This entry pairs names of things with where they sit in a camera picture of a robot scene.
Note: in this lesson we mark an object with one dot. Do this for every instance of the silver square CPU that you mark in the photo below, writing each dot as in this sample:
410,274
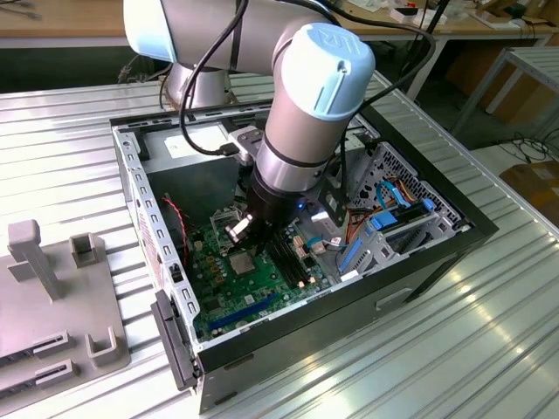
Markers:
241,264

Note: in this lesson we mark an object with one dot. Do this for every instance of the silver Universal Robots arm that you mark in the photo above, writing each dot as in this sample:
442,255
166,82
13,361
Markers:
314,87

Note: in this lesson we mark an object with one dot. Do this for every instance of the cream board connector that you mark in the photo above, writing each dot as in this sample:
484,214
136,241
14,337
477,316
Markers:
299,244

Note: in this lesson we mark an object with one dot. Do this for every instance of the black RAM slot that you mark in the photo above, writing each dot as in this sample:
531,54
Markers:
290,270
295,268
301,267
285,272

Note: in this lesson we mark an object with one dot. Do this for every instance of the grey power supply box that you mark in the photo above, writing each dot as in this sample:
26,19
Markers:
192,187

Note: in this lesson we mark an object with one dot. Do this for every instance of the green motherboard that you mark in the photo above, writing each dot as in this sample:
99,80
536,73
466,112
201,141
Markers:
258,290

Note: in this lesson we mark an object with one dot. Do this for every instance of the grey metal drive cage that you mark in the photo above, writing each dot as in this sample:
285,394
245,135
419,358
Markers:
360,163

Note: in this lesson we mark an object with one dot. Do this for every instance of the hard disk in blue carrier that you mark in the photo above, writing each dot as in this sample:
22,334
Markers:
382,221

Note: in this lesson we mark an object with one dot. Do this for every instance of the blue expansion slot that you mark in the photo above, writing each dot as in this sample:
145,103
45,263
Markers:
242,312

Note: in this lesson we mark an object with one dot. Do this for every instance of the black square chip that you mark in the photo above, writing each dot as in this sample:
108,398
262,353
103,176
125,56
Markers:
211,305

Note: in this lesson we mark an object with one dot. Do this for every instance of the perforated grey disk bay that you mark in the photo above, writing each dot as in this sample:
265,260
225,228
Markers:
393,161

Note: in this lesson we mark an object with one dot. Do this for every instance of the black open PC case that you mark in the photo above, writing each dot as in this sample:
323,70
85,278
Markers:
308,331

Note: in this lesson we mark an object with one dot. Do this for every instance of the black card retention latch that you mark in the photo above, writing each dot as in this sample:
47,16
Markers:
175,345

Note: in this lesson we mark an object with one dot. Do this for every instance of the brown cardboard box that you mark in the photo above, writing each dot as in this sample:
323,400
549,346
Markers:
533,192
471,70

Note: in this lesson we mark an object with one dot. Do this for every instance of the black tripod pole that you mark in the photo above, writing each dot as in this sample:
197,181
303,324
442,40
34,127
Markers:
439,15

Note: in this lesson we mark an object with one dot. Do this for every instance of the grey parts rack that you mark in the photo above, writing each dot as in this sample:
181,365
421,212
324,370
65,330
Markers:
43,305

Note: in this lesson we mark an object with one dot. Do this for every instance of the wooden desk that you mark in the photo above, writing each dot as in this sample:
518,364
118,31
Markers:
43,24

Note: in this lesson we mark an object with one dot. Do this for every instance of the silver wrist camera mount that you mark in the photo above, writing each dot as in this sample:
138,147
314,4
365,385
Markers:
238,229

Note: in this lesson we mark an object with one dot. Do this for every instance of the metal frame table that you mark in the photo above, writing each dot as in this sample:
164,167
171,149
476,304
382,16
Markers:
537,61

